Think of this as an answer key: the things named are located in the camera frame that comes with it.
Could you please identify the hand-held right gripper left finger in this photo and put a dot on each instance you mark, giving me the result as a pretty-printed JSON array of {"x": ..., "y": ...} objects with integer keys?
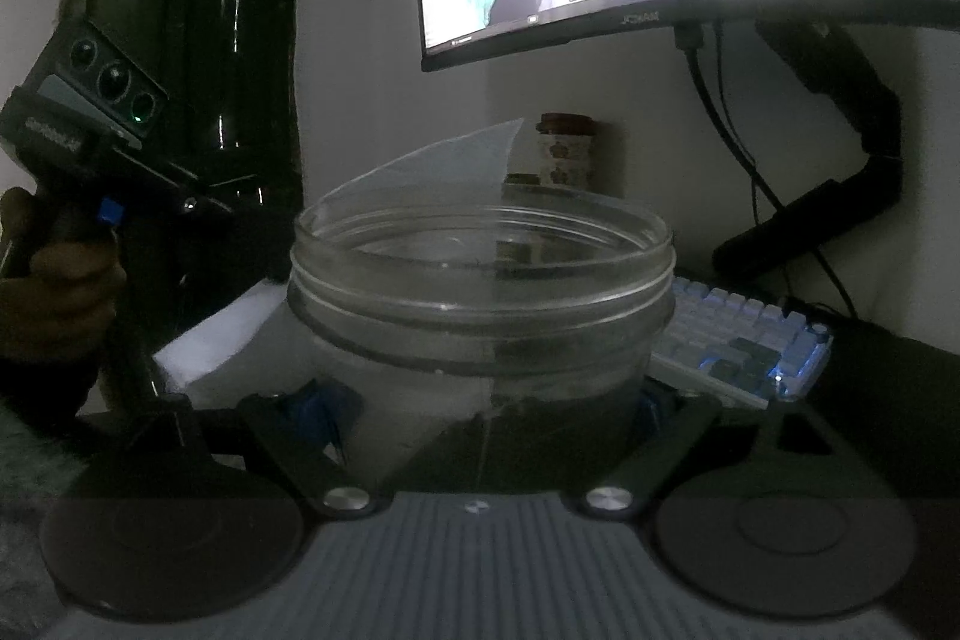
[{"x": 315, "y": 411}]

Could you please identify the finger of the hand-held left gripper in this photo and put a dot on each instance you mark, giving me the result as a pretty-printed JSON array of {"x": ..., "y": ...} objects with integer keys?
[{"x": 206, "y": 194}]

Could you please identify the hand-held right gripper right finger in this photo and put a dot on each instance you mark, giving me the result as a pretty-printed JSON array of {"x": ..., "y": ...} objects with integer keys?
[{"x": 679, "y": 441}]

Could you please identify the clear plastic jar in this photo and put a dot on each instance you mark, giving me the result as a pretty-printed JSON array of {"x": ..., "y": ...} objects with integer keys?
[{"x": 480, "y": 325}]

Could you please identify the white tissue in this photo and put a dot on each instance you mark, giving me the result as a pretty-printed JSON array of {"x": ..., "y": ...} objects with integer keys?
[{"x": 457, "y": 168}]

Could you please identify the person's left hand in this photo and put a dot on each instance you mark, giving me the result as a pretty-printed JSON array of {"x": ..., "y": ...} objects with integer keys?
[{"x": 60, "y": 287}]

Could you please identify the white mechanical keyboard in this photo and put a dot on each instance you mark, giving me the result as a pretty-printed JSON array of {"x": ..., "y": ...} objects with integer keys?
[{"x": 735, "y": 332}]

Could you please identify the grey fuzzy cloth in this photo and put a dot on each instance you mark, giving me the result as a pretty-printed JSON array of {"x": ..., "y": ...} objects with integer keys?
[{"x": 22, "y": 482}]

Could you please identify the floral tumbler with red lid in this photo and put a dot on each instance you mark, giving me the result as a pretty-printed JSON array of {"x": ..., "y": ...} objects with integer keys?
[{"x": 562, "y": 156}]

